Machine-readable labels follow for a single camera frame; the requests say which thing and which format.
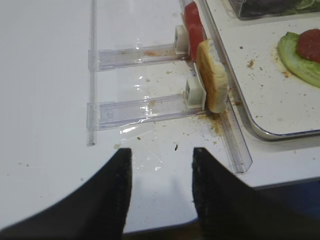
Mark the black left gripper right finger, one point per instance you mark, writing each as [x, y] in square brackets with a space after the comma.
[228, 209]

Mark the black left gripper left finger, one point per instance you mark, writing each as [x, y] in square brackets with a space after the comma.
[95, 211]

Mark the white bread pusher block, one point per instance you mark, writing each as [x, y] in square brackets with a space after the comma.
[195, 93]

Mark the white bread slice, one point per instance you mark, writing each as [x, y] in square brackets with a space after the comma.
[213, 75]

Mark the green lettuce leaf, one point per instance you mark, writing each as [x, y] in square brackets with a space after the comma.
[305, 69]

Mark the red tomato slices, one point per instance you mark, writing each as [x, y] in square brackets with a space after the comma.
[194, 28]

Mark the white tomato pusher block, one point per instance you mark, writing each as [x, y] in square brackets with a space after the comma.
[181, 38]

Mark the tomato slice on lettuce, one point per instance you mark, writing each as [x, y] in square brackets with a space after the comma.
[308, 45]

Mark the clear acrylic left rack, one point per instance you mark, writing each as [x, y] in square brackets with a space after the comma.
[109, 115]

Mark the metal baking tray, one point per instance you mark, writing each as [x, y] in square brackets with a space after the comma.
[278, 104]

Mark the clear plastic salad container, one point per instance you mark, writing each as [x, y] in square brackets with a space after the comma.
[253, 9]

